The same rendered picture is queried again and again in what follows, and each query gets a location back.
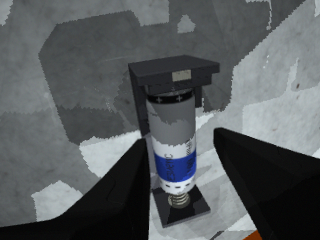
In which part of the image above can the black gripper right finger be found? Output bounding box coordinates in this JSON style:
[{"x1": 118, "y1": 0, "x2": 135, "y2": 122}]
[{"x1": 213, "y1": 127, "x2": 320, "y2": 240}]

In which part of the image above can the white and blue battery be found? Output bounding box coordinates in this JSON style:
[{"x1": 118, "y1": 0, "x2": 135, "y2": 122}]
[{"x1": 144, "y1": 85, "x2": 197, "y2": 193}]

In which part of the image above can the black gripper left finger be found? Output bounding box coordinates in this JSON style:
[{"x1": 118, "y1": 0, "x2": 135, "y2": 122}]
[{"x1": 0, "y1": 139, "x2": 151, "y2": 240}]

